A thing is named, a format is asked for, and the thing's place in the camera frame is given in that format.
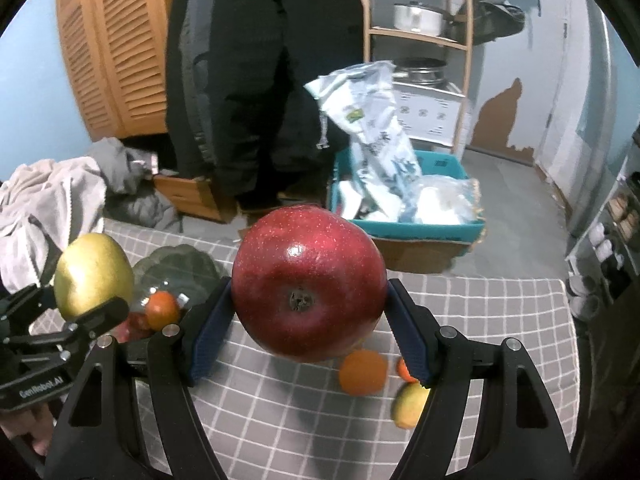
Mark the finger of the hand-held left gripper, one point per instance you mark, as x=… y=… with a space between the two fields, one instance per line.
x=100 y=316
x=25 y=297

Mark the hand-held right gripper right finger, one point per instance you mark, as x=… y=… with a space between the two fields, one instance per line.
x=407 y=335

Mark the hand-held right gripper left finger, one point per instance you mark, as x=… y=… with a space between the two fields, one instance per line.
x=207 y=330

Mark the small orange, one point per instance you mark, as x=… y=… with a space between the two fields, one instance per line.
x=162 y=309
x=404 y=370

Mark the red apple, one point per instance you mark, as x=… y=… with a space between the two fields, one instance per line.
x=136 y=324
x=310 y=280

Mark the yellow pear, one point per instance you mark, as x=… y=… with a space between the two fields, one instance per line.
x=410 y=407
x=90 y=275

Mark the large orange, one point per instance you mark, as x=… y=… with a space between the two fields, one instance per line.
x=362 y=374

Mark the green glass bowl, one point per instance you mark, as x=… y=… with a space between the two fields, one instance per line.
x=175 y=265

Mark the person's left hand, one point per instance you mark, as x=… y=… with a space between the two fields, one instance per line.
x=30 y=425

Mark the cardboard box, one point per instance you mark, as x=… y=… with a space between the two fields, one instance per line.
x=415 y=255

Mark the white blanket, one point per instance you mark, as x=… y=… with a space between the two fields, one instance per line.
x=50 y=200

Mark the teal plastic crate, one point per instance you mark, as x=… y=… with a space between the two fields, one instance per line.
x=425 y=232

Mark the grey checked tablecloth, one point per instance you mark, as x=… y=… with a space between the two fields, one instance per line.
x=300 y=410

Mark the wooden drawer box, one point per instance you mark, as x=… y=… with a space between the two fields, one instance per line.
x=190 y=195

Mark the clear plastic bag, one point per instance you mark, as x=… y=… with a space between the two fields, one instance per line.
x=440 y=202

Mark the white rice bag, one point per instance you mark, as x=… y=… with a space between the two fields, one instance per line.
x=380 y=150

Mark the dark green cloth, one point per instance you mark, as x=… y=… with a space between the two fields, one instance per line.
x=615 y=385

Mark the white patterned basket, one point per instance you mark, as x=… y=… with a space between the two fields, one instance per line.
x=430 y=115

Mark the white shoe rack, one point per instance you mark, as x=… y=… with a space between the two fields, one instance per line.
x=595 y=210

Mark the black hanging coat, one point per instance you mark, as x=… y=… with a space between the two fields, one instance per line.
x=250 y=85

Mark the steel steamer pot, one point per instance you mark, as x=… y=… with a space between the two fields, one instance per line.
x=422 y=74

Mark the wooden louvred wardrobe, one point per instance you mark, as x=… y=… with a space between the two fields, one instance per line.
x=125 y=50

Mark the pale blue door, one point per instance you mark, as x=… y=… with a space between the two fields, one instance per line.
x=555 y=85

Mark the metal pipe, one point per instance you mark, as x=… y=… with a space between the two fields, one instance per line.
x=600 y=110

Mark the wooden shelf rack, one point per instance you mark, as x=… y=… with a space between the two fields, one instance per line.
x=400 y=36

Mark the steel cooking pot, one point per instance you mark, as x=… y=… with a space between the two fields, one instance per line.
x=417 y=19

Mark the grey backpack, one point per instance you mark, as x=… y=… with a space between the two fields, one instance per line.
x=490 y=20

